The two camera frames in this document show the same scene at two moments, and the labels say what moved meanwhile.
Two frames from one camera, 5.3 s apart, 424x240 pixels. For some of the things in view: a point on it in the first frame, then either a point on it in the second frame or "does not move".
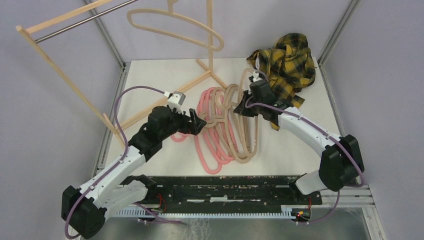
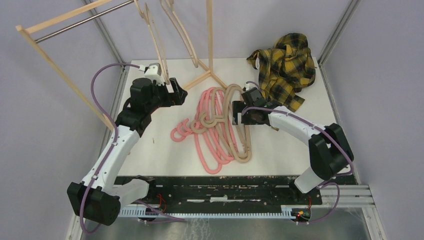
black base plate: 227,192 does not move
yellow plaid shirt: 289,66 does not move
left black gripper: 188,126 -> 171,99
